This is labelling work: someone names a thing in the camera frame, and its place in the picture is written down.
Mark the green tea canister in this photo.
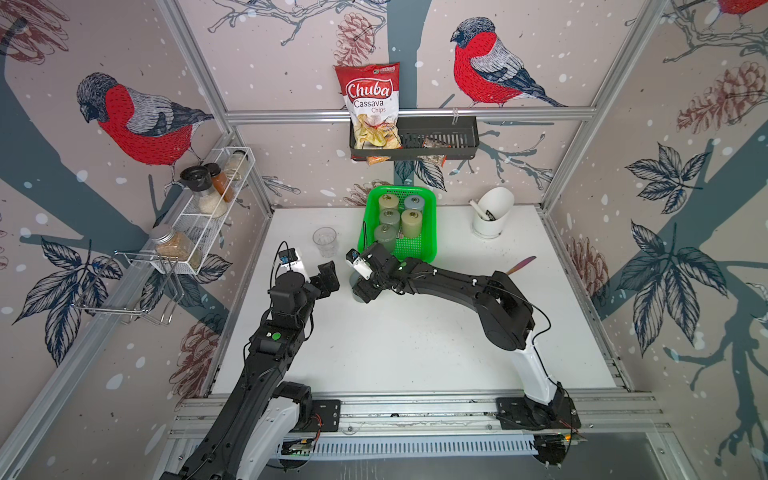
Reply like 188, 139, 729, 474
379, 210, 401, 229
374, 224, 399, 253

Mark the beige tea canister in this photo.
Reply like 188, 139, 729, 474
378, 193, 400, 211
400, 209, 423, 239

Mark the grey-blue tea canister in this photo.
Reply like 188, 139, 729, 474
352, 290, 367, 304

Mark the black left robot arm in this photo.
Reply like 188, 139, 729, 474
160, 261, 340, 479

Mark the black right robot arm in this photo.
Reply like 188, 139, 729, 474
346, 243, 581, 431

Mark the green plastic basket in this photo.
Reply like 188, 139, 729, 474
358, 185, 438, 262

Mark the small snack packet in basket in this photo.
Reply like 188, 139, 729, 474
419, 137, 450, 167

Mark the clear plastic cup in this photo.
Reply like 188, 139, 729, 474
312, 227, 338, 258

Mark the white spoon in holder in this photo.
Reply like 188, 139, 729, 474
469, 199, 495, 222

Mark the white utensil holder cup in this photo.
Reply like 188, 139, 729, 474
472, 187, 515, 239

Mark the purple wooden spatula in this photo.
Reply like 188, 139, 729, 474
506, 256, 537, 275

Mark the orange spice bottle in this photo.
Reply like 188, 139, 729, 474
204, 163, 235, 203

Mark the pale spice jar rear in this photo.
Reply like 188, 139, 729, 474
222, 150, 249, 182

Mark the silver lid spice jar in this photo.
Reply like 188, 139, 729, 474
149, 224, 193, 262

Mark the black lid spice jar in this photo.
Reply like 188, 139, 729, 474
180, 165, 227, 218

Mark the red cassava chips bag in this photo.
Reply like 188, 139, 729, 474
334, 62, 402, 151

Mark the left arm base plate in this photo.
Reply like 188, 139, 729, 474
295, 399, 341, 434

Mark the black wall basket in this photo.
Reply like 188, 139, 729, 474
349, 116, 479, 161

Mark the white wire spice rack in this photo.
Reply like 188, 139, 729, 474
70, 146, 255, 325

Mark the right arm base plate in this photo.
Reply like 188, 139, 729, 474
495, 394, 581, 431

